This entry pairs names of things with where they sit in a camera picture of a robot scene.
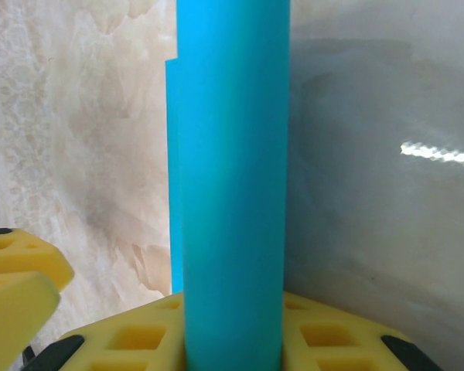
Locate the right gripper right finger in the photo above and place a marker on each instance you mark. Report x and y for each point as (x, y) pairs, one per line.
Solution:
(294, 336)

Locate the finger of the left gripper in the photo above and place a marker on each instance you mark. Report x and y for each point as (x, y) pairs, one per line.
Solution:
(11, 317)
(23, 255)

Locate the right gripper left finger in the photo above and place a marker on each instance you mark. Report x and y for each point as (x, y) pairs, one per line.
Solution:
(170, 328)

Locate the turquoise cloth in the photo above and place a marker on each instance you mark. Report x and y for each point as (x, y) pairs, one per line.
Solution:
(232, 154)

